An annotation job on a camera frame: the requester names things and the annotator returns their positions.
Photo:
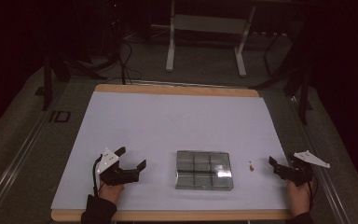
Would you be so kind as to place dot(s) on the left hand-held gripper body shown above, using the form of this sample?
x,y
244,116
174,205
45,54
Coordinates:
x,y
118,175

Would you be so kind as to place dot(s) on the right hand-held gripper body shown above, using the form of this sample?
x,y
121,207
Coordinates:
x,y
298,174

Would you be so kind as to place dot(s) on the small reddish-brown trinket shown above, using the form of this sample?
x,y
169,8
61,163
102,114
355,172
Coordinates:
x,y
251,168

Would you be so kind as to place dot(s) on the clear plastic compartment box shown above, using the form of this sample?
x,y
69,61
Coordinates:
x,y
203,170

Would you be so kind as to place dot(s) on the person's left hand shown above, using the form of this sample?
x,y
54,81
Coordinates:
x,y
111,191

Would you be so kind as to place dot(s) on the person's right hand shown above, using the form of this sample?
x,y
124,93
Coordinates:
x,y
299,199

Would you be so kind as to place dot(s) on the white table sheet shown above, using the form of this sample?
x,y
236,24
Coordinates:
x,y
155,124

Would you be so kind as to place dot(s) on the black tripod stand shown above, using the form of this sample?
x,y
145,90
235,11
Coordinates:
x,y
56,71
303,90

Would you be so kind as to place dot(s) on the metal floor rail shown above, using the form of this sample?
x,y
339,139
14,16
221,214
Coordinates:
x,y
326,183
15,161

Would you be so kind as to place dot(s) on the white metal stand frame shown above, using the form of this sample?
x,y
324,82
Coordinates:
x,y
205,24

